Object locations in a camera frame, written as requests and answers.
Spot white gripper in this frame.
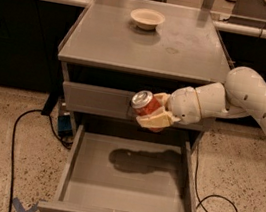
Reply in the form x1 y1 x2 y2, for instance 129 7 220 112
136 87 201 129

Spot red coke can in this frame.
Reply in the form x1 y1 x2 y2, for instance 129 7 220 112
130 90 161 126

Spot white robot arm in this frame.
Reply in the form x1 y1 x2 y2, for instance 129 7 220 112
136 66 266 135

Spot grey drawer cabinet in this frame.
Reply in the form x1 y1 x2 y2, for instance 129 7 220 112
30 0 249 212

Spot open grey middle drawer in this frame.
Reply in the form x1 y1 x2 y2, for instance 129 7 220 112
38 126 196 212

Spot closed grey top drawer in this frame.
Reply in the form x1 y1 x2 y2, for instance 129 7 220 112
59 79 218 136

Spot white paper bowl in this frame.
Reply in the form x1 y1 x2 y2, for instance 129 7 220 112
130 8 165 31

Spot blue power box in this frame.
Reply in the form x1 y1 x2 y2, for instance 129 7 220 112
57 115 73 137

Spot dark counter cabinets behind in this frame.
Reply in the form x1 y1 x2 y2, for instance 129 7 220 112
0 0 266 93

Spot blue tape floor mark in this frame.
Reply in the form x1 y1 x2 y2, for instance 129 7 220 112
12 197 38 212

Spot black cable right floor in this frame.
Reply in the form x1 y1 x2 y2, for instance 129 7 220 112
185 142 251 212

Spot black cable floor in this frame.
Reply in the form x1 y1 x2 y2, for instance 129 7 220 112
0 105 79 212
185 142 251 212

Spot black cable left floor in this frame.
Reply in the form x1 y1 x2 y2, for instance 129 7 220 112
0 105 79 212

